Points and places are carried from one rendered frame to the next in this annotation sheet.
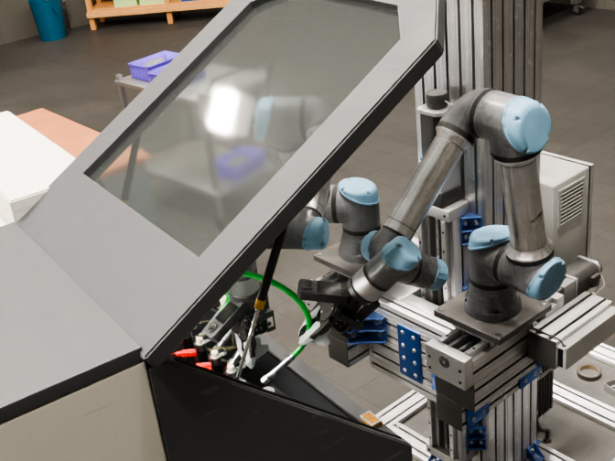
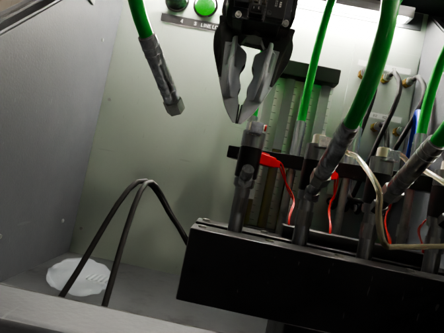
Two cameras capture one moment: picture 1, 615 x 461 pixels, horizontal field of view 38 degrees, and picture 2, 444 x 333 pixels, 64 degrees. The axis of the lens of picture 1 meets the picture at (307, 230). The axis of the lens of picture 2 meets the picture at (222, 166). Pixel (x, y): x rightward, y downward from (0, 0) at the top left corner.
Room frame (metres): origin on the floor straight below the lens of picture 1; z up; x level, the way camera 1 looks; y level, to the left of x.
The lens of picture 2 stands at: (2.00, -0.16, 1.04)
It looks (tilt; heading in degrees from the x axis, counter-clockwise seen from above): 2 degrees up; 123
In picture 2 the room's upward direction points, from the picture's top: 12 degrees clockwise
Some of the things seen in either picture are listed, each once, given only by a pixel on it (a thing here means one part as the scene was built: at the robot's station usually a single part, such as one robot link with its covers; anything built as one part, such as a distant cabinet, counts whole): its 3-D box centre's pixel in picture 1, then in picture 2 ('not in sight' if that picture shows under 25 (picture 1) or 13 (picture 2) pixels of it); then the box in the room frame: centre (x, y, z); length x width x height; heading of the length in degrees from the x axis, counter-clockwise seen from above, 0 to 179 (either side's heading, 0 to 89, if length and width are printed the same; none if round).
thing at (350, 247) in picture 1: (362, 237); not in sight; (2.42, -0.16, 1.09); 0.15 x 0.15 x 0.10
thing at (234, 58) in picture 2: (257, 351); (231, 76); (1.79, 0.15, 1.15); 0.06 x 0.03 x 0.09; 122
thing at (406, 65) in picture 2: not in sight; (375, 123); (1.86, 0.57, 1.20); 0.13 x 0.03 x 0.31; 32
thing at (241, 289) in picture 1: (242, 282); not in sight; (1.80, 0.16, 1.34); 0.08 x 0.08 x 0.05
